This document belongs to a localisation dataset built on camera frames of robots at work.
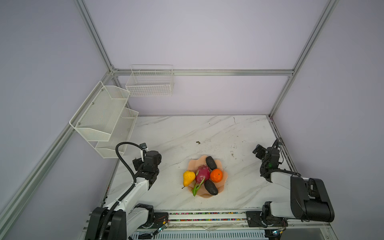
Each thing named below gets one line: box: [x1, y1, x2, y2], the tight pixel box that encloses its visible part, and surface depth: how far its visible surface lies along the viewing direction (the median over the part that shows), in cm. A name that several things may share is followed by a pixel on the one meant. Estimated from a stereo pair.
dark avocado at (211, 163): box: [205, 156, 218, 171], surface depth 88 cm
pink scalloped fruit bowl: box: [187, 182, 197, 193], surface depth 80 cm
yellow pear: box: [181, 170, 196, 189], surface depth 80 cm
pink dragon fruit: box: [192, 164, 211, 197], surface depth 82 cm
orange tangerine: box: [210, 168, 223, 183], surface depth 82 cm
